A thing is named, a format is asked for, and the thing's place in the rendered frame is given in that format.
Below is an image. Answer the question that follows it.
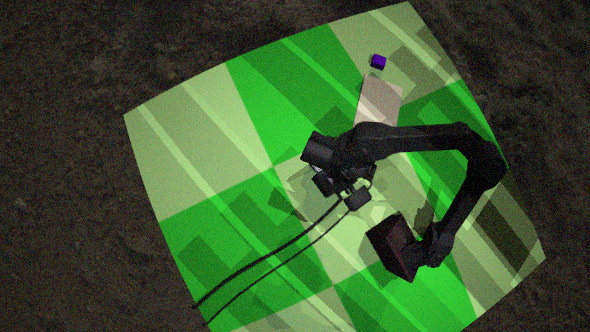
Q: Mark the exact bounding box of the purple cube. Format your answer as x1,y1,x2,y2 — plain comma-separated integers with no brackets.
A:
370,53,387,70

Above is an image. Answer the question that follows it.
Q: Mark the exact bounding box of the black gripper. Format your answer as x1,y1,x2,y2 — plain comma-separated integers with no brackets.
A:
322,165,372,212

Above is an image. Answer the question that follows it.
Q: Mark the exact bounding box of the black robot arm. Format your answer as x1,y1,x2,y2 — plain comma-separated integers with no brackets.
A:
300,121,507,272

